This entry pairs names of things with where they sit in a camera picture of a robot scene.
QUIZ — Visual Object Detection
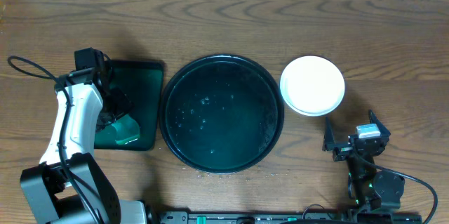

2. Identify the white plate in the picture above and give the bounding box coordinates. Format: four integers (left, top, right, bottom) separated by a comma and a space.
279, 55, 345, 117

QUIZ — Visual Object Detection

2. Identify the round black serving tray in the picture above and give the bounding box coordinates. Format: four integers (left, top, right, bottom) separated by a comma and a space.
159, 54, 284, 173

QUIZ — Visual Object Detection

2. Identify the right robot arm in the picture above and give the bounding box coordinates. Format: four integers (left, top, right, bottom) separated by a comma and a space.
322, 110, 422, 223

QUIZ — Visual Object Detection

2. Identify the green scrubbing sponge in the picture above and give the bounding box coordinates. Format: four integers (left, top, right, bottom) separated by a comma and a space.
112, 114, 140, 145

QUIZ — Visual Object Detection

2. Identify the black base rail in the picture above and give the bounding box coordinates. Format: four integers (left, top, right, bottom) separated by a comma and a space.
159, 211, 422, 224

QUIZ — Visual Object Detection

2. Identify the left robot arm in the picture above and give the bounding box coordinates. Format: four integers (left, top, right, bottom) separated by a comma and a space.
20, 67, 147, 223

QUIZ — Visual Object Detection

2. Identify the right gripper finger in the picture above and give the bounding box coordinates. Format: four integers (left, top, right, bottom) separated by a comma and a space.
368, 110, 390, 136
322, 117, 336, 152

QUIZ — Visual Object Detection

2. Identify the black rectangular water tray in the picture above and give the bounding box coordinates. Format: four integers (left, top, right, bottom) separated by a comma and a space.
94, 60, 163, 151

